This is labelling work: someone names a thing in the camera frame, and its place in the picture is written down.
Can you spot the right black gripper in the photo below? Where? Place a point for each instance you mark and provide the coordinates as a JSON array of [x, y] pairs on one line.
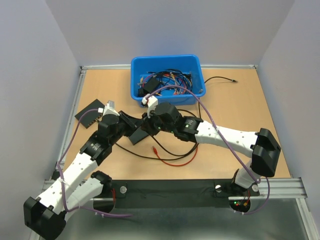
[[147, 123]]

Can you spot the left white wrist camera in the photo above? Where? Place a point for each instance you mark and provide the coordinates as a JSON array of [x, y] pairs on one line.
[[108, 109]]

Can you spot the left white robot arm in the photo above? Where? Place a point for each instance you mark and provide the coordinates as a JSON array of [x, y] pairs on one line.
[[48, 213]]

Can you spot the front aluminium frame rail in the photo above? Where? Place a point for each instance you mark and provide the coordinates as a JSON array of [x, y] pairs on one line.
[[281, 188]]

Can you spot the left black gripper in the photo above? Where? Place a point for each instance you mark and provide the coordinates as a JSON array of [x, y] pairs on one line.
[[127, 120]]

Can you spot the blue plastic bin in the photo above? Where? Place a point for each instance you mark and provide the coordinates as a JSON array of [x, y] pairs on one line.
[[178, 75]]

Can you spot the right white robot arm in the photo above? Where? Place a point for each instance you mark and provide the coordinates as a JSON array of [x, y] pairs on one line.
[[260, 147]]

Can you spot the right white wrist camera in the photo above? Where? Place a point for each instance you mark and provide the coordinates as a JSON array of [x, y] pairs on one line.
[[151, 103]]

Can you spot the black power adapter in bin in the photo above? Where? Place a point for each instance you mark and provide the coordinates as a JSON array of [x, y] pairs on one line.
[[148, 87]]

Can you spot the black network switch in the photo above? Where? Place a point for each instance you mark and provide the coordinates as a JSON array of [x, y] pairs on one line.
[[89, 115], [135, 131]]

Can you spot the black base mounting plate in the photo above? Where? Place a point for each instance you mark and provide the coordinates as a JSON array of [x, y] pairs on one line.
[[174, 193]]

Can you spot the aluminium table edge rail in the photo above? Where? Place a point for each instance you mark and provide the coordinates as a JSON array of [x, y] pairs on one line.
[[71, 119]]

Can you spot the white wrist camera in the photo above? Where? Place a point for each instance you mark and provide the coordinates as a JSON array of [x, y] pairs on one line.
[[151, 103], [108, 109]]

